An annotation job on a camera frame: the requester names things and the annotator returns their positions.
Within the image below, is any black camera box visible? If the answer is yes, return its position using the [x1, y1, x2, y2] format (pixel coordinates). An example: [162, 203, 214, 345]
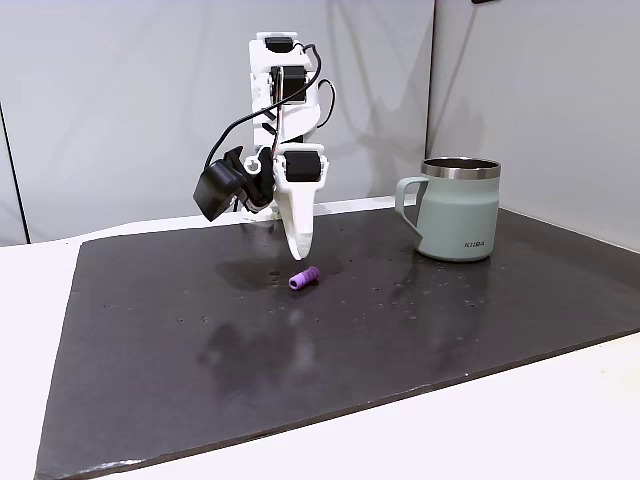
[193, 146, 247, 222]

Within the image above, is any black thin pole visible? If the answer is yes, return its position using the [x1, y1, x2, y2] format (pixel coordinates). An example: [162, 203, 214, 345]
[0, 99, 32, 246]

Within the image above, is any black arm motor cable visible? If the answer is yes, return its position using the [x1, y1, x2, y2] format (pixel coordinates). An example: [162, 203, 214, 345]
[292, 42, 339, 132]

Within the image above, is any black table mat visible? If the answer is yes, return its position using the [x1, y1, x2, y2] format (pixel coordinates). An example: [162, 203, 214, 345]
[33, 204, 640, 480]

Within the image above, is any pale green steel-rimmed mug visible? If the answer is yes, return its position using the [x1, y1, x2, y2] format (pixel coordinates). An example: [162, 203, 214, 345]
[394, 157, 503, 263]

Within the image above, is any black camera cable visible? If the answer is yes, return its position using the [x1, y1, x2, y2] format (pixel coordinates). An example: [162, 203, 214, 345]
[204, 97, 284, 171]

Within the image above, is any purple pen grip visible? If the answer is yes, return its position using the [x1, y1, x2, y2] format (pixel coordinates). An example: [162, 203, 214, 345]
[287, 265, 322, 293]

